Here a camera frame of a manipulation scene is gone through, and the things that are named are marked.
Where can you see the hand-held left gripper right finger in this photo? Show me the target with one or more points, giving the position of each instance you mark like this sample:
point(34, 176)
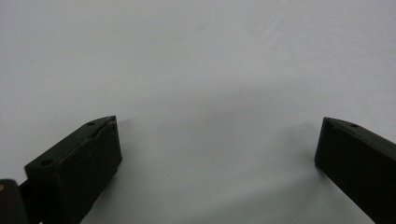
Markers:
point(361, 165)

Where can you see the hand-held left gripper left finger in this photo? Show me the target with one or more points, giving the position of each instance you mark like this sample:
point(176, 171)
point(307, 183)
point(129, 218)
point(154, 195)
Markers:
point(77, 168)

